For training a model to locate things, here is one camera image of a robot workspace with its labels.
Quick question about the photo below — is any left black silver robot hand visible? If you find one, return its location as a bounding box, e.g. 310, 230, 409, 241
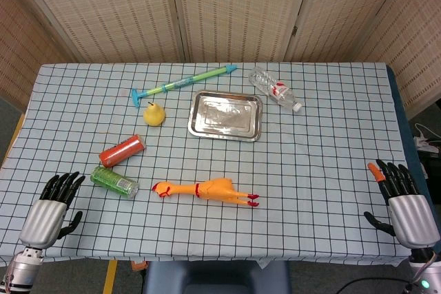
19, 171, 86, 250

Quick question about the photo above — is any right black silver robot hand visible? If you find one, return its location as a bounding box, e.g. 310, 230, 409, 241
364, 158, 441, 249

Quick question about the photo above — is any orange rubber chicken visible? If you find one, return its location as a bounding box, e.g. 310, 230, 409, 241
152, 176, 261, 209

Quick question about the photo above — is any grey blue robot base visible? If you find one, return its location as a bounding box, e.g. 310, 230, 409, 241
143, 260, 292, 294

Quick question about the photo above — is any silver metal tray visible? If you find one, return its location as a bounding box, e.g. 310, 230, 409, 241
187, 90, 264, 143

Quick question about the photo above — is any green drink can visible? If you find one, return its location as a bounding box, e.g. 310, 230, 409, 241
90, 165, 141, 200

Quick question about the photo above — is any orange drink can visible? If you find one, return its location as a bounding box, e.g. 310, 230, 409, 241
99, 134, 147, 168

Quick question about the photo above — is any light blue checked tablecloth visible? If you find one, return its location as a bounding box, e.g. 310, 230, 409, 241
0, 62, 428, 267

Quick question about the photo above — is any yellow toy pear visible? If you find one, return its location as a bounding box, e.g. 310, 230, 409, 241
143, 101, 167, 127

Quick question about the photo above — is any clear plastic water bottle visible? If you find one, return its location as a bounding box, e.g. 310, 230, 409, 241
248, 65, 304, 113

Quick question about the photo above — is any green blue water squirter toy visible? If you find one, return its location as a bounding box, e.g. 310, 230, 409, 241
130, 63, 238, 108

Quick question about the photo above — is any woven beige folding screen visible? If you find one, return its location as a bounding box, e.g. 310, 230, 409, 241
0, 0, 441, 119

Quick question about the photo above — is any black floor cable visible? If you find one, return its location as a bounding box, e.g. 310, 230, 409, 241
340, 277, 414, 294

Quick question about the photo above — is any white power strip with cables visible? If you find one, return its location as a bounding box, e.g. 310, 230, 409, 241
412, 123, 441, 153

